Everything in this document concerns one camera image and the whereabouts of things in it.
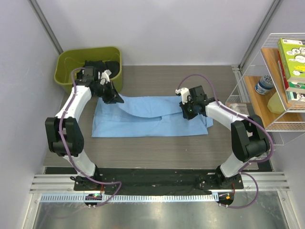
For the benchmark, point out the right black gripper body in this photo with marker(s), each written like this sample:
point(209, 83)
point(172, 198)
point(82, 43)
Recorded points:
point(189, 109)

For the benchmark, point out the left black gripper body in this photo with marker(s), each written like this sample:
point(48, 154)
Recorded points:
point(105, 91)

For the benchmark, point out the light blue long sleeve shirt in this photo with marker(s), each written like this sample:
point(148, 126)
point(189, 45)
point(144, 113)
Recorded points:
point(146, 116)

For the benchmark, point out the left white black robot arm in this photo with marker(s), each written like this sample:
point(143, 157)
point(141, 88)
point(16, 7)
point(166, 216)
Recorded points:
point(63, 132)

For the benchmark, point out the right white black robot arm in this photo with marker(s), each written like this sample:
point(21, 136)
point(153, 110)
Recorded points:
point(248, 137)

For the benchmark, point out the teal book stack bottom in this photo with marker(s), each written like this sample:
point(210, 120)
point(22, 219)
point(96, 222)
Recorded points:
point(295, 92)

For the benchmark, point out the black clothes in bin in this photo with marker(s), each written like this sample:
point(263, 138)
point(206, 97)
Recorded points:
point(101, 66)

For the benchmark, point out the olive green plastic bin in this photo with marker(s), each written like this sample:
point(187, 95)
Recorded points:
point(72, 59)

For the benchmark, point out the blue white ceramic cup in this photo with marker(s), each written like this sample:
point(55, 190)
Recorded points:
point(264, 85)

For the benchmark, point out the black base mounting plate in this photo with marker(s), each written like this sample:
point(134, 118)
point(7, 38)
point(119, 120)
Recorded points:
point(144, 180)

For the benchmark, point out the pale yellow green object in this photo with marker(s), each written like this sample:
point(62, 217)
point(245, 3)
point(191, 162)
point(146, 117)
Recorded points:
point(275, 105)

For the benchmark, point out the red book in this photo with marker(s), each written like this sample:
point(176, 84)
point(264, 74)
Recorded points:
point(285, 82)

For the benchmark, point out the green book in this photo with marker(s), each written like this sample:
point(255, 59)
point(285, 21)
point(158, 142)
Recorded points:
point(292, 53)

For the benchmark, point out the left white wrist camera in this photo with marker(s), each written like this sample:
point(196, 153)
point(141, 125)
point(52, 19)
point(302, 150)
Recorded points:
point(104, 77)

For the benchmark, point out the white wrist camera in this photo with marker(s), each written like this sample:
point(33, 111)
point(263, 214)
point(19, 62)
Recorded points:
point(104, 77)
point(184, 94)

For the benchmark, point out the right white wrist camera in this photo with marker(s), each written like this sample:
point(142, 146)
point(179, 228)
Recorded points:
point(184, 94)

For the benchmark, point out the white wire shelf rack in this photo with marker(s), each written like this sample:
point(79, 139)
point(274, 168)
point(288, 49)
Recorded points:
point(282, 116)

